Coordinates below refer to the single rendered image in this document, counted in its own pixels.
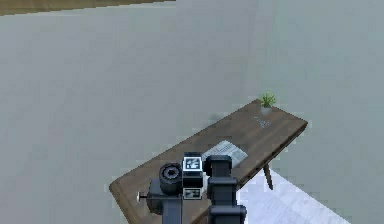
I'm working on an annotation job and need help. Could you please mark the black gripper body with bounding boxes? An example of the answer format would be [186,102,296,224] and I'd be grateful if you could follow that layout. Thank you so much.
[136,162,184,216]

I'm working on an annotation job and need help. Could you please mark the grey newspaper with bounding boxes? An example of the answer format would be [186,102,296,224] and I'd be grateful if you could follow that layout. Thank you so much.
[200,140,249,169]

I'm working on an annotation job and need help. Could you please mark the brown wooden table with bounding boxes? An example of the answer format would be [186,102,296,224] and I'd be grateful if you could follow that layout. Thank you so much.
[108,98,309,224]

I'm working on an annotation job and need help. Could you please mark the small silver keys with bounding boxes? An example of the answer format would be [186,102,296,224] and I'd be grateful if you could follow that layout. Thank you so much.
[253,115,273,129]

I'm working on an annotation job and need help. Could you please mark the green house plant white pot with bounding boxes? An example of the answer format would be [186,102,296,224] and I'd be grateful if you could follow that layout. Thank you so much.
[259,90,278,117]

